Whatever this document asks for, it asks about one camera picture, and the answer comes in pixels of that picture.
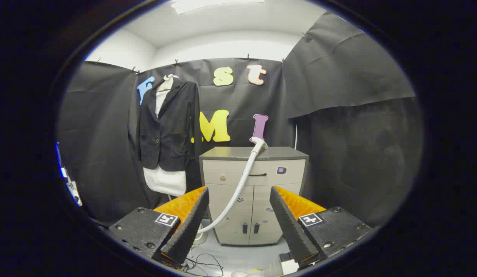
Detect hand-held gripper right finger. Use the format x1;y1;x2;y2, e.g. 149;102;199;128
270;186;373;270

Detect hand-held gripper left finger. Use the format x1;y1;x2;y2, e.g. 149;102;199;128
108;186;210;270

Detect white shirt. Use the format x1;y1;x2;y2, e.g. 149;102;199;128
143;90;187;197

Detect white garment steamer with hose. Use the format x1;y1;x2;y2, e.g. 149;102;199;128
192;137;269;245

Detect black suit jacket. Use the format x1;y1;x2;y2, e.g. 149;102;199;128
136;80;202;172

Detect grey cabinet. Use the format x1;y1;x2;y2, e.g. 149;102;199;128
199;146;310;246

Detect black backdrop cloth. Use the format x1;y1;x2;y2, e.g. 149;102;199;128
58;12;423;227

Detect white papers with pens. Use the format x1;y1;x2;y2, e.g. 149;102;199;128
65;178;83;207

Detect cream mannequin torso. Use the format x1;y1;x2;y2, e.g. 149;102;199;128
158;74;179;93

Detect ceiling light panel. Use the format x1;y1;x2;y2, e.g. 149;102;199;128
170;0;264;15

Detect black floor cables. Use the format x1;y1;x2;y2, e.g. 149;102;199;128
183;252;224;277

